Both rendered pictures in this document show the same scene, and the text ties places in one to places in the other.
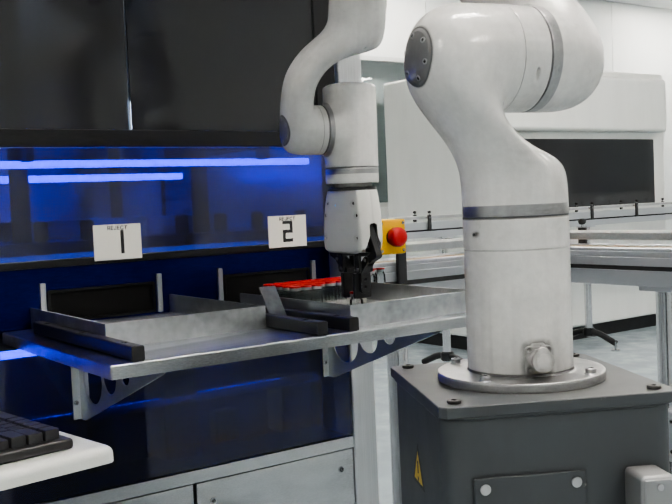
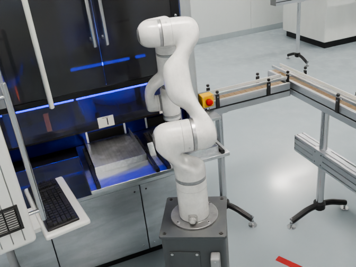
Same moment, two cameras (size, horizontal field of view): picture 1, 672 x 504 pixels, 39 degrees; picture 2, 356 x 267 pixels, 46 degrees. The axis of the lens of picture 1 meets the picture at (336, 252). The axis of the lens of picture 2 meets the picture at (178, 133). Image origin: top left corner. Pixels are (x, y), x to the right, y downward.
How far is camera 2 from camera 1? 1.04 m
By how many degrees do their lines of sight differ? 29
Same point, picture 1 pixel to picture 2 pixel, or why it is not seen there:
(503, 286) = (182, 200)
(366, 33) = not seen: hidden behind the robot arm
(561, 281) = (199, 199)
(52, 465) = (72, 227)
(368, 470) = not seen: hidden behind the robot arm
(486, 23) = (170, 138)
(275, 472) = (166, 178)
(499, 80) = (175, 152)
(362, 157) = (172, 113)
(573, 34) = (201, 135)
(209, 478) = (144, 183)
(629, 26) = not seen: outside the picture
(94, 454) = (84, 222)
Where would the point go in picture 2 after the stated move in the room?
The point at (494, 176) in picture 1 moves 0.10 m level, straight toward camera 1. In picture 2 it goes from (178, 174) to (167, 188)
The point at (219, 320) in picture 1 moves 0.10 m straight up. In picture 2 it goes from (131, 160) to (127, 142)
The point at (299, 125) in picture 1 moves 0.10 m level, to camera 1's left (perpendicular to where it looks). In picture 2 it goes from (149, 106) to (128, 106)
